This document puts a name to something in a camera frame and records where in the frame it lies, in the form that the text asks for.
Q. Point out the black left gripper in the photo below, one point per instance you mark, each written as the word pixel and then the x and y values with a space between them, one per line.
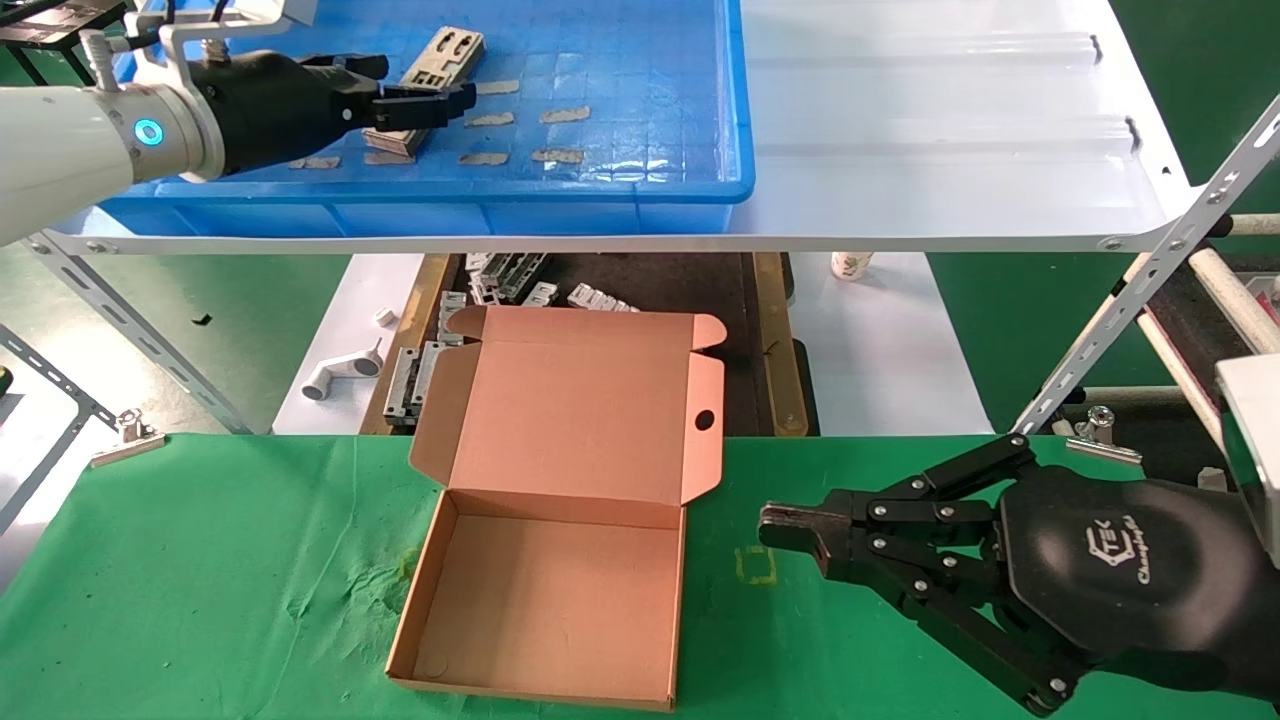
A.
pixel 270 105

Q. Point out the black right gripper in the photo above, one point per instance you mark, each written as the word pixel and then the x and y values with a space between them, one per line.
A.
pixel 1130 570

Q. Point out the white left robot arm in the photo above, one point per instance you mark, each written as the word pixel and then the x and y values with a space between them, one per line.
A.
pixel 60 150

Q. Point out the blue plastic tray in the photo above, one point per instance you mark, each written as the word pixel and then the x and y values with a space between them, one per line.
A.
pixel 620 60

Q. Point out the brown cardboard box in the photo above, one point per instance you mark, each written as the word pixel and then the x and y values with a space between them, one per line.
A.
pixel 580 420

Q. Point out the stack of metal plates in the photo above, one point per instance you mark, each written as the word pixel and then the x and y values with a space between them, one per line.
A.
pixel 395 143

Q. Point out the brown tape strip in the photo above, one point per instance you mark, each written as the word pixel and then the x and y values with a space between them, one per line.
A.
pixel 492 119
pixel 564 114
pixel 322 163
pixel 483 158
pixel 500 87
pixel 398 159
pixel 557 155

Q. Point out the silver binder clip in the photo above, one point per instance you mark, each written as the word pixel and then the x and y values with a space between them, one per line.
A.
pixel 130 432
pixel 1100 428

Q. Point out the white paper cup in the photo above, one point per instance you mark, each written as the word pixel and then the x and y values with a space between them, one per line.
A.
pixel 850 266

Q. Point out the white plastic pipe fitting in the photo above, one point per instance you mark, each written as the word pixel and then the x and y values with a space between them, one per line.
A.
pixel 340 375

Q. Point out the white roller tube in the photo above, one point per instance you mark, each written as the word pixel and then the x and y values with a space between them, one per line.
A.
pixel 1230 295
pixel 1250 225
pixel 1175 370

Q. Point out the black metal table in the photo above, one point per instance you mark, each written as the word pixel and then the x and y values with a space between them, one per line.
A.
pixel 50 25

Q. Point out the white metal shelf board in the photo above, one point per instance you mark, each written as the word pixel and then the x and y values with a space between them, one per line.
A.
pixel 900 150

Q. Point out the grey perforated rack brace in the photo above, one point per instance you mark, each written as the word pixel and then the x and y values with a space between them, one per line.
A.
pixel 60 380

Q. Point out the large green table cloth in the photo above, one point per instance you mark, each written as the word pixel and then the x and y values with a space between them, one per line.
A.
pixel 250 560

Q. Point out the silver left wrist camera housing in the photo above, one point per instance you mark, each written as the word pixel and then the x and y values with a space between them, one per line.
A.
pixel 250 15

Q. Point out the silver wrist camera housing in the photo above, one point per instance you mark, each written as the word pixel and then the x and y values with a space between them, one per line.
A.
pixel 1255 450
pixel 250 15

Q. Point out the silver metal bracket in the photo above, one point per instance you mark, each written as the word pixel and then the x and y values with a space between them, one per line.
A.
pixel 478 275
pixel 600 298
pixel 450 315
pixel 540 293

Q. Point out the dark grey metal bracket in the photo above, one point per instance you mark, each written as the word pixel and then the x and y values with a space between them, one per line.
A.
pixel 522 272

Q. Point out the grey perforated rack post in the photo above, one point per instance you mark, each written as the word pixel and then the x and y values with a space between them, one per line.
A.
pixel 1150 270
pixel 140 320

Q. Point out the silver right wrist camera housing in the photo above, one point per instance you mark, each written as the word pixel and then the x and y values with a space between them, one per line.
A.
pixel 1255 450

